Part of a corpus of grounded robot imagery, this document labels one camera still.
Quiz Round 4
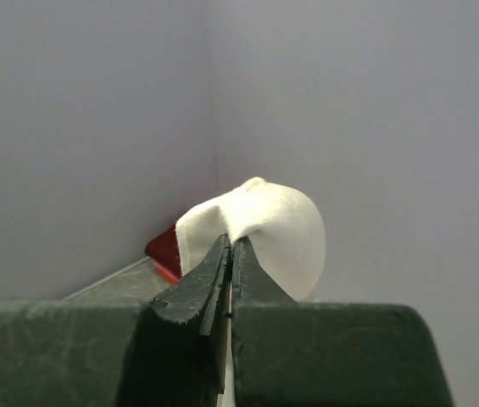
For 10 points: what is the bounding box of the dark red folded shirt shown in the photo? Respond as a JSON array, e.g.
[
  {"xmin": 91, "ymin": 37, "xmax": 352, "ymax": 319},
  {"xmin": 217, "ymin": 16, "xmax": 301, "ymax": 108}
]
[{"xmin": 145, "ymin": 224, "xmax": 181, "ymax": 278}]

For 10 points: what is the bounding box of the orange folded shirt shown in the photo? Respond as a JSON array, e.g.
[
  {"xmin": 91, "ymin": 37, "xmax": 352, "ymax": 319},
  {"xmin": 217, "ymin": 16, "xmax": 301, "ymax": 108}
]
[{"xmin": 153, "ymin": 261, "xmax": 180, "ymax": 285}]

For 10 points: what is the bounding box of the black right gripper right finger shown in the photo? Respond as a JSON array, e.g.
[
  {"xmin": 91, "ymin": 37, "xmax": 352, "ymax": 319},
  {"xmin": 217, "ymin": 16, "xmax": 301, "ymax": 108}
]
[{"xmin": 231, "ymin": 238, "xmax": 454, "ymax": 406}]

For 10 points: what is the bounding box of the white t shirt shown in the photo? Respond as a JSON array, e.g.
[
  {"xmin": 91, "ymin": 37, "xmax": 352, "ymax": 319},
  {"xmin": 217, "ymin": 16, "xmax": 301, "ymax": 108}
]
[{"xmin": 167, "ymin": 178, "xmax": 330, "ymax": 406}]

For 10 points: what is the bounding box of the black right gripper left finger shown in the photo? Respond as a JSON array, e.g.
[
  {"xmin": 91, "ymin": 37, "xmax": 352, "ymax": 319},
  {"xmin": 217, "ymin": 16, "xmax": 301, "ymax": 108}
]
[{"xmin": 0, "ymin": 236, "xmax": 231, "ymax": 406}]

